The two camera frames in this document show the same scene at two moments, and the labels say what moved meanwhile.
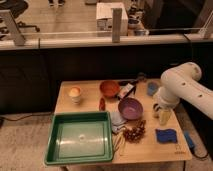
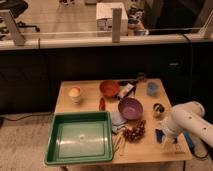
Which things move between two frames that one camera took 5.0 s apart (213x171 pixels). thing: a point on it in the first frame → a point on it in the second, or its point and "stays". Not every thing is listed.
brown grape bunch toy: [136, 134] stays
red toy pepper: [102, 105] stays
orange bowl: [109, 87] stays
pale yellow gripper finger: [164, 115] → [167, 142]
